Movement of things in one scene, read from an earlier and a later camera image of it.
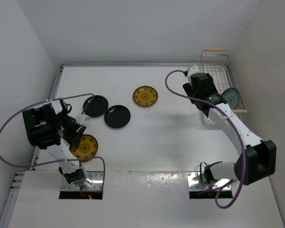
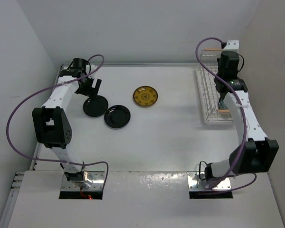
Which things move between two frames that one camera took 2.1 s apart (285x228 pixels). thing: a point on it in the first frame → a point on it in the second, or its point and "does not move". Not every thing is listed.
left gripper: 69,136 → 89,90
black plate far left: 96,106 does not move
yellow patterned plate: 145,96 does not move
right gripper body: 187,87 → 215,80
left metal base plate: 98,183 does not move
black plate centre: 117,116 does not move
